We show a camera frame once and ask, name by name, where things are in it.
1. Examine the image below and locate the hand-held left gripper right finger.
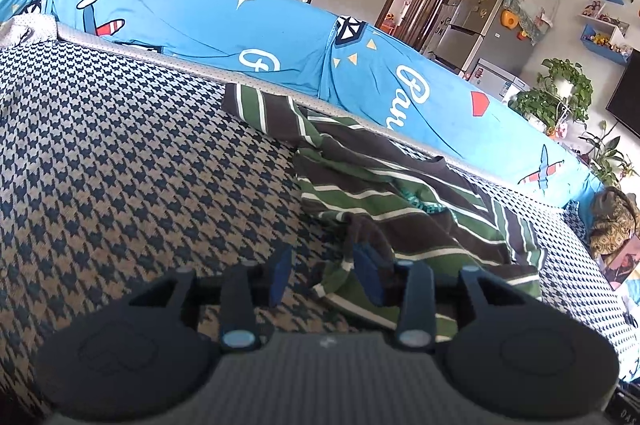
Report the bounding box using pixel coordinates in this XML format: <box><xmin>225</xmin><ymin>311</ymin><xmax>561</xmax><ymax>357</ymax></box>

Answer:
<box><xmin>352</xmin><ymin>242</ymin><xmax>518</xmax><ymax>351</ymax></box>

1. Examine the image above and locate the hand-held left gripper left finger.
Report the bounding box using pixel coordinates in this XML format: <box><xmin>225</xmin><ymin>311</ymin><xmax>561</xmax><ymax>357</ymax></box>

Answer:
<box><xmin>127</xmin><ymin>245</ymin><xmax>293</xmax><ymax>353</ymax></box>

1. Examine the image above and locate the green brown striped t-shirt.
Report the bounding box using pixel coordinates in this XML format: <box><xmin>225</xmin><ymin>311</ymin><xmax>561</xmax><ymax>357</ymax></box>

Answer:
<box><xmin>222</xmin><ymin>82</ymin><xmax>548</xmax><ymax>341</ymax></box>

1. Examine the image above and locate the magazine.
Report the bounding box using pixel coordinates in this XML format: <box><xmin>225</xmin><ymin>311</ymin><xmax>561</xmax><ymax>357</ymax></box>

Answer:
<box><xmin>600</xmin><ymin>232</ymin><xmax>640</xmax><ymax>291</ymax></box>

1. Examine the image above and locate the brown patterned cushion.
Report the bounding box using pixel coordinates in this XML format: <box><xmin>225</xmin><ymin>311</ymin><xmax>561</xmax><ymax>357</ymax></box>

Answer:
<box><xmin>587</xmin><ymin>188</ymin><xmax>640</xmax><ymax>256</ymax></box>

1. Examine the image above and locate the houndstooth sofa cover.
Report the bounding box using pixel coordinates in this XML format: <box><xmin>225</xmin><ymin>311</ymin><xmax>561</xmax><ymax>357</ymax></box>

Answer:
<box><xmin>0</xmin><ymin>15</ymin><xmax>640</xmax><ymax>411</ymax></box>

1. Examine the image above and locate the large green potted plant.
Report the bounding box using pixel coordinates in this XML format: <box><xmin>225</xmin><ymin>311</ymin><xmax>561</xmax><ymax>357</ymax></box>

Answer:
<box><xmin>507</xmin><ymin>58</ymin><xmax>593</xmax><ymax>136</ymax></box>

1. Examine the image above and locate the long-leaf potted plant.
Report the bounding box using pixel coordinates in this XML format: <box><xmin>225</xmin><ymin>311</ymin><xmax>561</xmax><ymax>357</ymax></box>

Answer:
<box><xmin>580</xmin><ymin>120</ymin><xmax>638</xmax><ymax>186</ymax></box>

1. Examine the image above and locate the blue printed bolster cushion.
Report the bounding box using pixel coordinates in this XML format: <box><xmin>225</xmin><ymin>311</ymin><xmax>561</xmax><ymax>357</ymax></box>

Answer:
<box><xmin>0</xmin><ymin>0</ymin><xmax>606</xmax><ymax>211</ymax></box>

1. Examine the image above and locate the silver refrigerator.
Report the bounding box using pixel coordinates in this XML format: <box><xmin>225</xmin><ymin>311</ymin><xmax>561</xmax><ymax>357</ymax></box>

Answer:
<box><xmin>425</xmin><ymin>0</ymin><xmax>538</xmax><ymax>76</ymax></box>

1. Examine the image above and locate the black television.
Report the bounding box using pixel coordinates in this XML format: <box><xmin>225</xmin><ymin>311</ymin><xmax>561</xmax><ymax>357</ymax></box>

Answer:
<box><xmin>605</xmin><ymin>50</ymin><xmax>640</xmax><ymax>126</ymax></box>

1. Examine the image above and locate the patterned refrigerator cover cloth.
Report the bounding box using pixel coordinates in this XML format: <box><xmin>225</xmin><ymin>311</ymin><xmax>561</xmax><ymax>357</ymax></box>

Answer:
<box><xmin>502</xmin><ymin>0</ymin><xmax>561</xmax><ymax>46</ymax></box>

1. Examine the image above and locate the white and blue wall shelf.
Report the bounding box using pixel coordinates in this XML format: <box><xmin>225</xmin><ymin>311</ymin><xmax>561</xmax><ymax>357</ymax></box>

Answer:
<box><xmin>580</xmin><ymin>12</ymin><xmax>631</xmax><ymax>66</ymax></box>

